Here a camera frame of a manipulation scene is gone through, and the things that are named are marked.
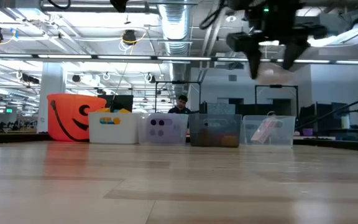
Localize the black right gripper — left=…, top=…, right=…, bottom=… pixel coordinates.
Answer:
left=227, top=0, right=329, bottom=80

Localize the purple foam die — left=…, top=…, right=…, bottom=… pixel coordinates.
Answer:
left=146, top=118, right=174, bottom=144

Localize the red-backed playing card deck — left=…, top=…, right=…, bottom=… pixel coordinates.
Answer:
left=250, top=117, right=279, bottom=144

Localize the clear plastic bin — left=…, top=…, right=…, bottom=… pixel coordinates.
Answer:
left=242, top=115, right=296, bottom=146
left=138, top=113, right=189, bottom=146

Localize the black computer monitor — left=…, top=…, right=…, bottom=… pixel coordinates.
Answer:
left=300, top=102, right=349, bottom=133
left=99, top=95, right=134, bottom=113

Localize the grey plastic bin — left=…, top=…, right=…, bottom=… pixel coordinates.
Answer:
left=188, top=113, right=242, bottom=147

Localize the white round column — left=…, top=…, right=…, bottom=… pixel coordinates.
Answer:
left=37, top=62, right=65, bottom=133

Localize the orange pumpkin face bucket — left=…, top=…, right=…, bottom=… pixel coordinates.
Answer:
left=47, top=93, right=108, bottom=142

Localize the white plastic bin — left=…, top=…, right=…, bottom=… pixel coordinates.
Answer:
left=88, top=111, right=141, bottom=144

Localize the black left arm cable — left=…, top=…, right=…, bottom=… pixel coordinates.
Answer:
left=47, top=0, right=71, bottom=11

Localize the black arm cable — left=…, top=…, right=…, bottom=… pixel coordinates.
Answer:
left=47, top=0, right=71, bottom=11
left=199, top=0, right=228, bottom=31

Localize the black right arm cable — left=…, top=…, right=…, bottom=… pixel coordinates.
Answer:
left=199, top=0, right=228, bottom=31

